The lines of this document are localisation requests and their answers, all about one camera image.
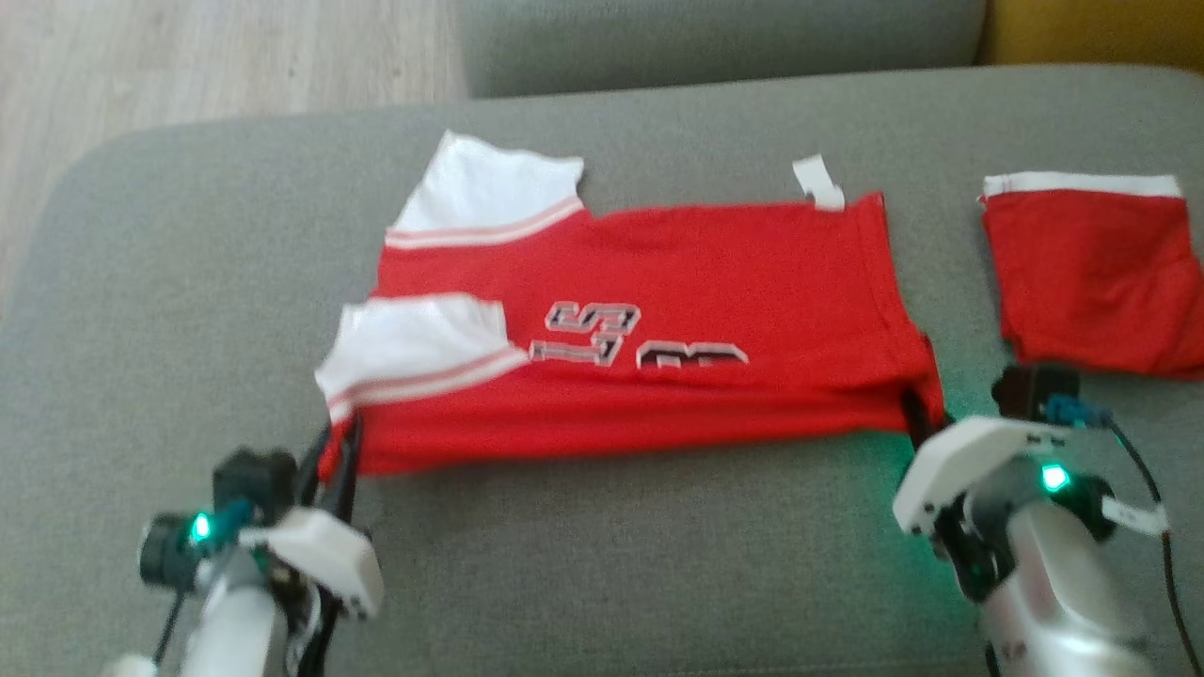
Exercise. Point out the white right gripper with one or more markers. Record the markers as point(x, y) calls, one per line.
point(959, 461)

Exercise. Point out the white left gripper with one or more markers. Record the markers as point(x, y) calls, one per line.
point(324, 555)

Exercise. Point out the red shorts with white waistband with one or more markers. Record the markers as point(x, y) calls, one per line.
point(1091, 282)

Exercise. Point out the red jersey with white sleeves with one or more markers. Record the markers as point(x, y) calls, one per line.
point(715, 273)

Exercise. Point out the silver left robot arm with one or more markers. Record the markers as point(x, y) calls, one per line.
point(235, 621)

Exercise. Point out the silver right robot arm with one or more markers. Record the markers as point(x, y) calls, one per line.
point(1044, 583)

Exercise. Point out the grey sofa seat cushion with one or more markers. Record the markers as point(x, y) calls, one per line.
point(658, 564)

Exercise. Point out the grey sofa backrest cushion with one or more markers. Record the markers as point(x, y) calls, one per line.
point(715, 42)

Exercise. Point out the yellow sofa backrest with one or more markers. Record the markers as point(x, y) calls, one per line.
point(1101, 33)

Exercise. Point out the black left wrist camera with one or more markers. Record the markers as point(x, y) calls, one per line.
point(254, 480)

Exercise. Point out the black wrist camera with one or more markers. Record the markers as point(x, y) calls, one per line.
point(1030, 390)
point(254, 480)

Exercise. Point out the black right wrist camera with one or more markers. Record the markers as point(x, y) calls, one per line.
point(1030, 390)

